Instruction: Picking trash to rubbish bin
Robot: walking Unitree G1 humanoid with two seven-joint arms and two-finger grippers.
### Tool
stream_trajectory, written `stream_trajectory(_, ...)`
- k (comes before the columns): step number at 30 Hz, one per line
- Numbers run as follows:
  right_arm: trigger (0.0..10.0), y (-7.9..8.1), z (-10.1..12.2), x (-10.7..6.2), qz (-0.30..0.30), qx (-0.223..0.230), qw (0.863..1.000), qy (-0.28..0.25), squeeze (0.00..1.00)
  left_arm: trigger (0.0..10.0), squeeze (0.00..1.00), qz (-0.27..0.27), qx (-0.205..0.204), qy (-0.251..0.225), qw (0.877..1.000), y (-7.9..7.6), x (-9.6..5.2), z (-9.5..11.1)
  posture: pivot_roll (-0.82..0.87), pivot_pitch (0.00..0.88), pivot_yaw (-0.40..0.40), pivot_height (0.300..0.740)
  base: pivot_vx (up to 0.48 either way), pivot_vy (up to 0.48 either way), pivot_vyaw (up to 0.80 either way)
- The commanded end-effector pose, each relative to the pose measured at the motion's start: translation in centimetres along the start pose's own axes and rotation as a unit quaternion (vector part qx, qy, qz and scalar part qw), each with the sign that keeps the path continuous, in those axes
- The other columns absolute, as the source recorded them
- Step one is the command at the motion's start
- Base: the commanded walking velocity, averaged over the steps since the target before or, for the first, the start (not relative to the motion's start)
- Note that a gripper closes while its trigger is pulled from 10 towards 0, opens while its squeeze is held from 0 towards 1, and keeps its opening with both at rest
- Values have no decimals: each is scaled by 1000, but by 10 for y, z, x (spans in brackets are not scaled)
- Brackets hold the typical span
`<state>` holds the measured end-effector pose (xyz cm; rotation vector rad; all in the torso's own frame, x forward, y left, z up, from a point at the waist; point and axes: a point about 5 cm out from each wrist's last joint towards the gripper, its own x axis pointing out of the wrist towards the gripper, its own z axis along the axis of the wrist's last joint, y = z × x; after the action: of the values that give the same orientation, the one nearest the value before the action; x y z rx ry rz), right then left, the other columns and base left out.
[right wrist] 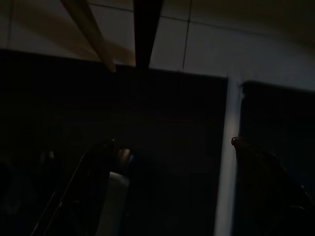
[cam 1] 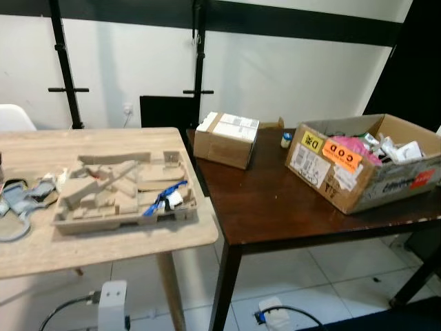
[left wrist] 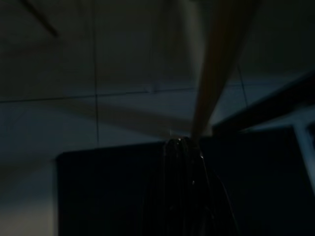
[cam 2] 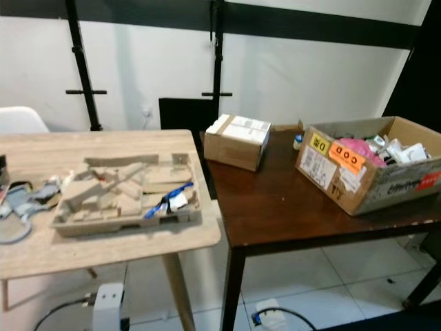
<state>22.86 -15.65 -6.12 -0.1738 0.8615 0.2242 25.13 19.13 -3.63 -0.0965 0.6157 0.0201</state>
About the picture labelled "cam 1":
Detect white packaging trash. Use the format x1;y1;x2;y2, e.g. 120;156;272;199
362;132;424;164

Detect large open cardboard box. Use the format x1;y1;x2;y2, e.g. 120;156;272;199
285;114;441;215

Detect pink plastic bag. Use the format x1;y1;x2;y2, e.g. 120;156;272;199
345;136;382;166

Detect black slanted beam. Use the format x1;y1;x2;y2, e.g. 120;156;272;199
362;0;441;132

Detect dark brown wooden table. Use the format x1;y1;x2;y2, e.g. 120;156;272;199
186;124;441;331

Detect small labelled cardboard box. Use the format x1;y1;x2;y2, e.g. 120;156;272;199
193;112;285;170

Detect black metal stand pole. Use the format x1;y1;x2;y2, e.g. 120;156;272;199
47;0;90;130
183;0;214;125

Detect black flat panel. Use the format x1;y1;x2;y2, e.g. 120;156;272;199
140;95;199;130

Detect moulded pulp packaging tray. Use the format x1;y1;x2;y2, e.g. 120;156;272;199
53;150;199;235

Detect light wooden table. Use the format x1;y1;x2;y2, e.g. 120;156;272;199
0;127;220;280

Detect white plastic chair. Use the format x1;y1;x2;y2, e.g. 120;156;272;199
0;104;37;132

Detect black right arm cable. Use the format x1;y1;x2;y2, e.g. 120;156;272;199
276;305;325;331

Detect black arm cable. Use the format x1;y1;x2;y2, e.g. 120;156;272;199
38;295;101;331
276;305;325;331

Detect light grey right wrist camera mount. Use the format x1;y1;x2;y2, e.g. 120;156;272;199
258;297;287;328

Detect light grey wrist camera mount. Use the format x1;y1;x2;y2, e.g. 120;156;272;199
258;297;287;328
96;280;130;331

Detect blue strap with white tag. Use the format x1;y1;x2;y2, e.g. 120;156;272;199
143;180;188;217

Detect light grey left wrist camera mount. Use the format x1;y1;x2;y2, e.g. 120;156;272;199
96;280;130;331

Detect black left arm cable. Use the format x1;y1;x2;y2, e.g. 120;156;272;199
38;295;101;331

